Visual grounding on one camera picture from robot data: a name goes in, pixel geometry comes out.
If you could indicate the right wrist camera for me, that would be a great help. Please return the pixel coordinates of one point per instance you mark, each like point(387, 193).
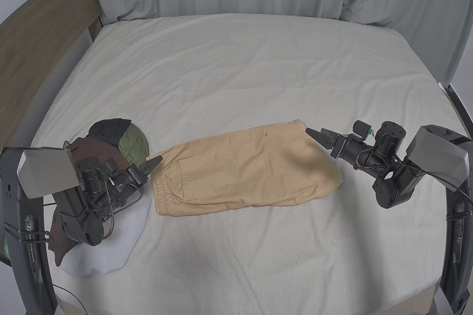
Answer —
point(360, 129)

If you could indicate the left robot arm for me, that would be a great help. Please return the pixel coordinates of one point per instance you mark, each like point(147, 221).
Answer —
point(44, 173)

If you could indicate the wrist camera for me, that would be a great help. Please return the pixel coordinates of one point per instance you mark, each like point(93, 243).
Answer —
point(360, 129)
point(111, 166)

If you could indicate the bed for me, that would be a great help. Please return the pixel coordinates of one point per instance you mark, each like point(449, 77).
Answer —
point(258, 66)

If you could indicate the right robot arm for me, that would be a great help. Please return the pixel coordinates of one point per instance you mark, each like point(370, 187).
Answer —
point(436, 154)

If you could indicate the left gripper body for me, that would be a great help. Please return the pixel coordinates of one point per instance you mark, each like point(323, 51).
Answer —
point(131, 182)

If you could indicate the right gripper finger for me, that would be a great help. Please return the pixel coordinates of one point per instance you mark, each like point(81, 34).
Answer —
point(325, 141)
point(330, 132)

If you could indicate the brown garment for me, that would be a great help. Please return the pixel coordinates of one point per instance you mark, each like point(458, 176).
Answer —
point(94, 147)

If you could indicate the tan shorts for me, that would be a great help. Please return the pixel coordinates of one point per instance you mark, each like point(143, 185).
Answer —
point(251, 173)

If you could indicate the white garment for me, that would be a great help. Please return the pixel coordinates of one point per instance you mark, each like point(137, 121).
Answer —
point(111, 250)

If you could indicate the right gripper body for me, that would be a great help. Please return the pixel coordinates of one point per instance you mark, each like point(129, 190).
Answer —
point(353, 150)

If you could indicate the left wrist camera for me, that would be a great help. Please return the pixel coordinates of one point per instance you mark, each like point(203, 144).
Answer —
point(111, 166)

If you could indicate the green garment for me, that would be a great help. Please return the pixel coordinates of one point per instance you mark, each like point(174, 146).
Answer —
point(135, 147)

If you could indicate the black garment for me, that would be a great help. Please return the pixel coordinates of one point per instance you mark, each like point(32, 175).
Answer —
point(107, 129)

